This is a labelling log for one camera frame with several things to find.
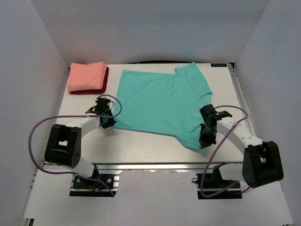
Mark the black strip behind table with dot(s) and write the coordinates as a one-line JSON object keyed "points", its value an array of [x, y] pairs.
{"points": [[168, 62]]}

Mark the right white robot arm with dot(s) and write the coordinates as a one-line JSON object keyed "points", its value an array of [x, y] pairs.
{"points": [[261, 163]]}

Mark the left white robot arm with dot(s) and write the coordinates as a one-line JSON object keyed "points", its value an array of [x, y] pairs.
{"points": [[64, 142]]}

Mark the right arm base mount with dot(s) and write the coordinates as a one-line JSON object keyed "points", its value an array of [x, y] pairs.
{"points": [[211, 186]]}

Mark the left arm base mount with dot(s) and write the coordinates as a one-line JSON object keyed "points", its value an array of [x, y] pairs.
{"points": [[85, 188]]}

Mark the aluminium front rail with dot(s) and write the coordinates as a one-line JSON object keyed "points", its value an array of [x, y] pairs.
{"points": [[150, 166]]}

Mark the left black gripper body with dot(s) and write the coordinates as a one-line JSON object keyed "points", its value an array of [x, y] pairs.
{"points": [[107, 118]]}

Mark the teal t-shirt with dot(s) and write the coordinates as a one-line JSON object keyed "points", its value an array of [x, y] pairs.
{"points": [[164, 104]]}

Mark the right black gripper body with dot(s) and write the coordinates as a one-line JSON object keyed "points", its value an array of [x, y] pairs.
{"points": [[207, 133]]}

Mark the folded red t-shirt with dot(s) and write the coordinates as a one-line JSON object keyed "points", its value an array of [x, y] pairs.
{"points": [[103, 84]]}

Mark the folded pink t-shirt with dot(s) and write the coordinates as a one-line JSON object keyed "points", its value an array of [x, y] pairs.
{"points": [[86, 77]]}

